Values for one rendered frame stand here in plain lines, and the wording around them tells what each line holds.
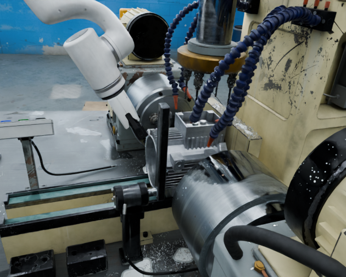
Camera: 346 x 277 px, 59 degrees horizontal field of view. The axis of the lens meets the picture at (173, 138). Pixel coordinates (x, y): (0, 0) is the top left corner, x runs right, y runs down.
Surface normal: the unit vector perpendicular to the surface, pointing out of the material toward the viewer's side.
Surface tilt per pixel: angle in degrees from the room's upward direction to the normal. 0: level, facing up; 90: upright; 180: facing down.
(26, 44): 90
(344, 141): 31
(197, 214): 62
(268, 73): 90
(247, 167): 2
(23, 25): 90
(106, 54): 79
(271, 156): 90
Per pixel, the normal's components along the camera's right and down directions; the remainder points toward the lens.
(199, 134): 0.30, 0.47
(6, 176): 0.06, -0.88
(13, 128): 0.32, 0.03
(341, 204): -0.85, -0.25
